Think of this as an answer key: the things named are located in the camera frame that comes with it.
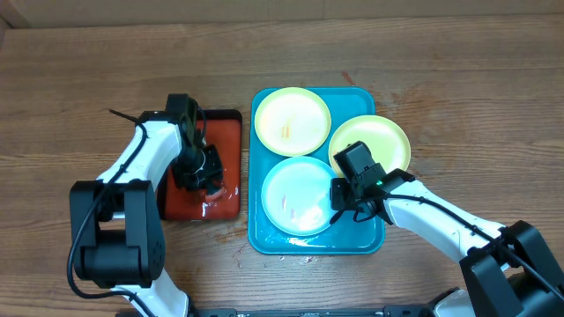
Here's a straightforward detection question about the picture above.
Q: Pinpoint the light blue plate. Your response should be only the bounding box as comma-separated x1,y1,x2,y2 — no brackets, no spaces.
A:
261,157,337,237

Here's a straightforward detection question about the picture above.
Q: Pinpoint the black tray with red liquid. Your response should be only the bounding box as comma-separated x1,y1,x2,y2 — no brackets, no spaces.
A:
157,109,242,221

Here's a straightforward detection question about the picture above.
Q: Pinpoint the yellow plate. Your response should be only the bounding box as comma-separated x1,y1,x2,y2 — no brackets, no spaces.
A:
328,115,411,177
254,87,331,157

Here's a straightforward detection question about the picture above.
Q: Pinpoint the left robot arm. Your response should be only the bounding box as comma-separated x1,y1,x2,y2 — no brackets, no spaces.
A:
66,108,226,316

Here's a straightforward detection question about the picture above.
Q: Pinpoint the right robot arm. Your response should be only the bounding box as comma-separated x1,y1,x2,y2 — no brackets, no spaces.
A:
330,167,563,316

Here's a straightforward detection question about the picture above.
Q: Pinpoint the teal plastic serving tray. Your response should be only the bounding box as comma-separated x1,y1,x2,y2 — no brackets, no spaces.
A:
248,86,385,255

